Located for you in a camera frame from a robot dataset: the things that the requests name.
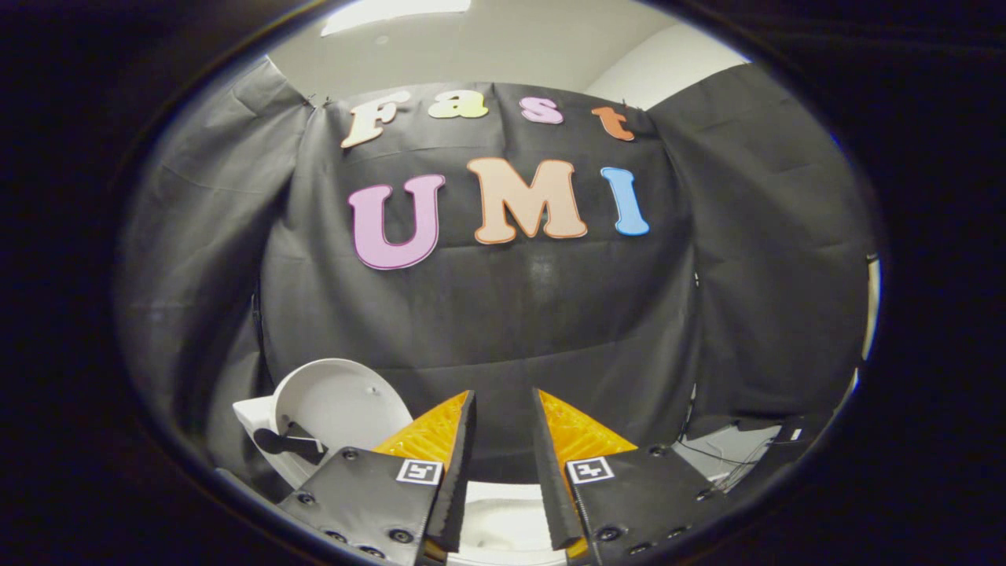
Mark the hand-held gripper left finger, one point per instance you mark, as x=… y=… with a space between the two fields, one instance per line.
x=457 y=479

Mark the white toilet lid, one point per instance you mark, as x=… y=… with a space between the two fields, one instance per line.
x=338 y=401

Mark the black backdrop cloth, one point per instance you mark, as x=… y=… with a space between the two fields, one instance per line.
x=511 y=314

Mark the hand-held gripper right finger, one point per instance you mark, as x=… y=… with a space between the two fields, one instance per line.
x=550 y=479

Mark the black box with white label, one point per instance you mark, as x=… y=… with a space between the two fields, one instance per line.
x=786 y=446

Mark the white toilet body with tank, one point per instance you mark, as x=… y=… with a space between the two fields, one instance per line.
x=251 y=413

